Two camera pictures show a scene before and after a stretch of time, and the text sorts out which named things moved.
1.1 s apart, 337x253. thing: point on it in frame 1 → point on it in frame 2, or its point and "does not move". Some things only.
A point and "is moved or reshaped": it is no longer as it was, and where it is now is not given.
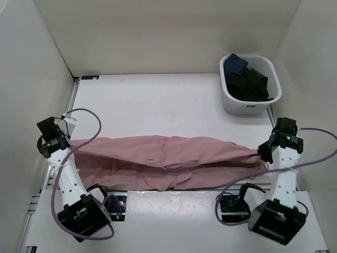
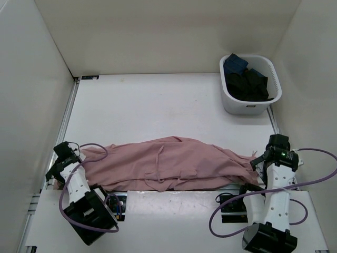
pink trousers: [162, 163] is moved or reshaped
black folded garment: [247, 86] does not move
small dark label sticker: [90, 77] does not move
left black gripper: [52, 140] → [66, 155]
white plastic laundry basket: [265, 66] does not move
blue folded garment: [234, 64] does not move
